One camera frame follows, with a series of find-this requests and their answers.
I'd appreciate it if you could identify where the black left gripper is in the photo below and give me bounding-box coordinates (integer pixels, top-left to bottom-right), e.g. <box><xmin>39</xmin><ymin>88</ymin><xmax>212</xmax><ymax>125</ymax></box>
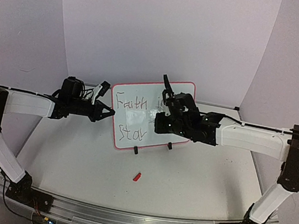
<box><xmin>66</xmin><ymin>95</ymin><xmax>116</xmax><ymax>124</ymax></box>

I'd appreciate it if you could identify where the pink framed whiteboard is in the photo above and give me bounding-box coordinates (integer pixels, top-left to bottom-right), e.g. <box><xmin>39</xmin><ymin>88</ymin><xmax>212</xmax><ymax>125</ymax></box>
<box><xmin>111</xmin><ymin>82</ymin><xmax>189</xmax><ymax>150</ymax></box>

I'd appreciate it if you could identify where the red marker cap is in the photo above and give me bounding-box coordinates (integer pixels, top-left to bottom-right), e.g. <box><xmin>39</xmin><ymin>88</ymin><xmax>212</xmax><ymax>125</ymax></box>
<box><xmin>133</xmin><ymin>172</ymin><xmax>141</xmax><ymax>182</ymax></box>

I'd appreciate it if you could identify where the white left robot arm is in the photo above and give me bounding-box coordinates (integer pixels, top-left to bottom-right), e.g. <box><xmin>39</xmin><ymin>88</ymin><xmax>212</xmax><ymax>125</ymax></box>
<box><xmin>0</xmin><ymin>77</ymin><xmax>115</xmax><ymax>204</ymax></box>

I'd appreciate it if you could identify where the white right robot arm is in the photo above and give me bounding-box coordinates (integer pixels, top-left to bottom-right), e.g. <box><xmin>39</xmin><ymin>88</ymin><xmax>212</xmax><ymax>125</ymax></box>
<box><xmin>154</xmin><ymin>90</ymin><xmax>299</xmax><ymax>224</ymax></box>

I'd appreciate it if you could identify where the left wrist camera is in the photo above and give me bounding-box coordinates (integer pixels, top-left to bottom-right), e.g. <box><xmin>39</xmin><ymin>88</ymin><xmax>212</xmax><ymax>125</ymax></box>
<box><xmin>90</xmin><ymin>81</ymin><xmax>110</xmax><ymax>105</ymax></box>

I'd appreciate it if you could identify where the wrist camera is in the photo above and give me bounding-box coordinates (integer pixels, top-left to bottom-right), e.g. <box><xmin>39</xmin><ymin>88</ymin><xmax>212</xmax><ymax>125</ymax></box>
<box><xmin>162</xmin><ymin>74</ymin><xmax>175</xmax><ymax>106</ymax></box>
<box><xmin>90</xmin><ymin>81</ymin><xmax>110</xmax><ymax>105</ymax></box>

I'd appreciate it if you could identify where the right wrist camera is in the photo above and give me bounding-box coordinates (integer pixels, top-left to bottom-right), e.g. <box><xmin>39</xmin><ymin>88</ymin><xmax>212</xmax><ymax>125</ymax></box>
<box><xmin>162</xmin><ymin>74</ymin><xmax>175</xmax><ymax>106</ymax></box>

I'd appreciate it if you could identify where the wire whiteboard stand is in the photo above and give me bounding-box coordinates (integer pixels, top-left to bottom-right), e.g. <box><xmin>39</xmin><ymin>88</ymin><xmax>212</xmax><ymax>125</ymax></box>
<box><xmin>133</xmin><ymin>142</ymin><xmax>173</xmax><ymax>155</ymax></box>

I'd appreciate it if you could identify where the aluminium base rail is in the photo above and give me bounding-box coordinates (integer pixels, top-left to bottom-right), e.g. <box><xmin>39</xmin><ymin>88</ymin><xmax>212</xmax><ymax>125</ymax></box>
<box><xmin>0</xmin><ymin>174</ymin><xmax>283</xmax><ymax>224</ymax></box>

